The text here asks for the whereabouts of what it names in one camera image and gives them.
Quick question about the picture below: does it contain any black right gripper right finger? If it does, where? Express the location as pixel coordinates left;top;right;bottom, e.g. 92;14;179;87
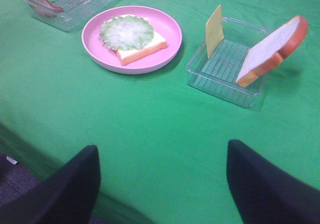
226;139;320;223

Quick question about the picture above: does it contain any clear plastic tray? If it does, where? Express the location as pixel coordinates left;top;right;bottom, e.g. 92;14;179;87
22;0;114;32
186;17;272;109

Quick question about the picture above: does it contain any green tablecloth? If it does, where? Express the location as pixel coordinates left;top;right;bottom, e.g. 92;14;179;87
0;0;320;223

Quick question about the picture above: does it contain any right clear plastic tray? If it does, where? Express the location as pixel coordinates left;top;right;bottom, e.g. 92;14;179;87
186;17;272;109

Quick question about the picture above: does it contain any green lettuce leaf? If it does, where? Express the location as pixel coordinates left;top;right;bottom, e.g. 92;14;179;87
99;15;154;51

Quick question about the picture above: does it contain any yellow cheese slice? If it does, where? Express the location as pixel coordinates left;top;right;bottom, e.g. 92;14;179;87
205;5;224;59

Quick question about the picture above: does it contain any left clear plastic tray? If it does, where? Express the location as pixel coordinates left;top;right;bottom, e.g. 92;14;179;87
22;0;114;32

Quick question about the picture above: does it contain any bread slice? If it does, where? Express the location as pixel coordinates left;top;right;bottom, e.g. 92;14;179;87
115;15;167;66
235;15;308;87

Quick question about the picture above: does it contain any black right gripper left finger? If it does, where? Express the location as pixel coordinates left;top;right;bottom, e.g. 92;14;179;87
0;145;101;223

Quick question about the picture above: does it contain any pink round plate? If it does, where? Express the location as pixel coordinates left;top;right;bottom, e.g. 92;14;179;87
81;6;182;75

